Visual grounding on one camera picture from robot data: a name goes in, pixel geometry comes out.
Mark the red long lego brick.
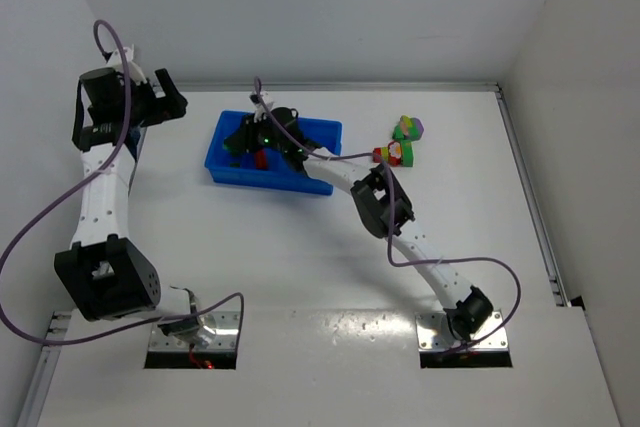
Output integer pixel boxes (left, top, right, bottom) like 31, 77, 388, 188
254, 150, 269, 171

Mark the blue plastic sorting bin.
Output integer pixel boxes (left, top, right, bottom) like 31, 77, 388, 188
204, 110, 333, 196

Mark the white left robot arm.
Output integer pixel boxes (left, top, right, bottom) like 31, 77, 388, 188
54, 67, 202, 340

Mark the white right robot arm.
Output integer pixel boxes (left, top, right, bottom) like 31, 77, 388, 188
224, 94, 493, 345

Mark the flower lego stack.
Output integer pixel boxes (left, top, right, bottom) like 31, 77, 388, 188
372, 140, 415, 168

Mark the green sloped lego brick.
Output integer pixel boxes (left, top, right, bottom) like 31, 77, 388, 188
392, 115, 424, 142

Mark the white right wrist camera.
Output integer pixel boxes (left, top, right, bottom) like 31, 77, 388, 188
249, 91, 274, 122

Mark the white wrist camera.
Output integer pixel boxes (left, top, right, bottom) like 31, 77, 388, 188
103, 44, 149, 85
249, 91, 274, 122

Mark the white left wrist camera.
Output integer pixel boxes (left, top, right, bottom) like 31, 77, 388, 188
103, 44, 149, 85

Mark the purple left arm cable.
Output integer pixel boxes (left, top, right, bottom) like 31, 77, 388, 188
0, 19, 246, 347

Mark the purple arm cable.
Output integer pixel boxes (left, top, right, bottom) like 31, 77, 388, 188
252, 75, 524, 356
0, 19, 246, 347

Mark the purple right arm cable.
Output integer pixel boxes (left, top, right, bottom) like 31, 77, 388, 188
252, 75, 524, 356

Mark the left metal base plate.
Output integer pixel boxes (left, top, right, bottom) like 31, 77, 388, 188
148, 310, 243, 354

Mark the metal base plate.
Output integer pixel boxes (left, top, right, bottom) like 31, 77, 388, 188
415, 310, 509, 354
148, 310, 243, 354

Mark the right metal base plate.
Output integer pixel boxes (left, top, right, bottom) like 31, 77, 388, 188
415, 310, 509, 354

